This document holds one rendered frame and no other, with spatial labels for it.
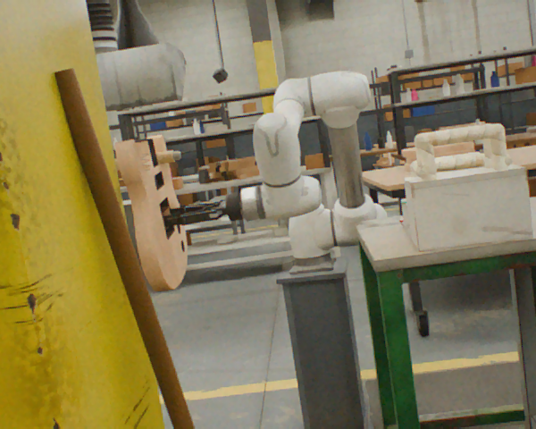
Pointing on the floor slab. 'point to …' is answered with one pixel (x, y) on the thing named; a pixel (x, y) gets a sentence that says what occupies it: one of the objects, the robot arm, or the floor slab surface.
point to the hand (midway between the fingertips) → (168, 217)
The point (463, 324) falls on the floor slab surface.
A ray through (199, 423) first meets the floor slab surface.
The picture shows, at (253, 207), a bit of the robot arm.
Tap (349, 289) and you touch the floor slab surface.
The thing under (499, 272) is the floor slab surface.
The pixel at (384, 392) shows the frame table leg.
